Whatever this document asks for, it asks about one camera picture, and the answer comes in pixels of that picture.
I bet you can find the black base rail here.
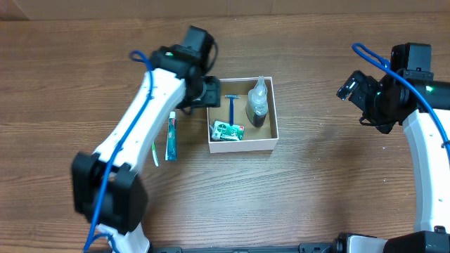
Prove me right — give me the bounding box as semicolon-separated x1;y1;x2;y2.
151;242;333;253

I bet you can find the white cardboard box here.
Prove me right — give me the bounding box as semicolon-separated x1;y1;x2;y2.
207;77;279;153

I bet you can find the clear dark liquid bottle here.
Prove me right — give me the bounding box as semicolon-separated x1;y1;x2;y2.
245;76;269;128

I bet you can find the teal toothpaste tube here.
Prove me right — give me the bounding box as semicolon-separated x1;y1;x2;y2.
165;111;177;161

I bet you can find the blue disposable razor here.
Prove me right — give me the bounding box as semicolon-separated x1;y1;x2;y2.
225;94;240;126

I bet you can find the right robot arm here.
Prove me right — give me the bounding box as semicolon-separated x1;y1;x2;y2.
327;43;449;252

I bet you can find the green toothbrush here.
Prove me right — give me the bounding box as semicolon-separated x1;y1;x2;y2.
151;142;159;167

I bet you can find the green soap packet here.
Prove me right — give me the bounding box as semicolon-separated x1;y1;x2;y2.
211;120;245;141

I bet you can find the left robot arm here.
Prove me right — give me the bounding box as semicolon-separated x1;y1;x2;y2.
71;26;221;252

